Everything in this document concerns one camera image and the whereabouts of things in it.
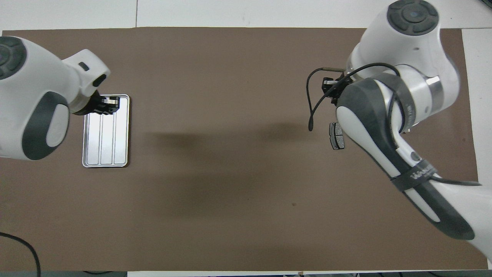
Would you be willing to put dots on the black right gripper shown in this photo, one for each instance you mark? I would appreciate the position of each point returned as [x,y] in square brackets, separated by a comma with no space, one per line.
[340,90]

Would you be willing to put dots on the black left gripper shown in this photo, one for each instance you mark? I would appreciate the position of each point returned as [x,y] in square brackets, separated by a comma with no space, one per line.
[86,104]

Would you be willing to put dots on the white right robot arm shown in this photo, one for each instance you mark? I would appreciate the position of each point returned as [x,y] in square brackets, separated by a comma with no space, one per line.
[407,46]

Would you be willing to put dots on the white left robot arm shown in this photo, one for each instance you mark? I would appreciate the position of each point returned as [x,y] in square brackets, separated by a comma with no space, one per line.
[34,96]

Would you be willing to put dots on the silver metal tray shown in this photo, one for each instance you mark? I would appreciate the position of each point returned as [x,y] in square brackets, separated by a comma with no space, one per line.
[105,134]

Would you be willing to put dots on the short grey brake pad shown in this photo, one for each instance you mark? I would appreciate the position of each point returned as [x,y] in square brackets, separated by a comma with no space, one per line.
[335,135]

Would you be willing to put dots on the brown table mat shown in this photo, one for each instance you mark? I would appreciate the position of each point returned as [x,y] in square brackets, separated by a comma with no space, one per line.
[230,154]

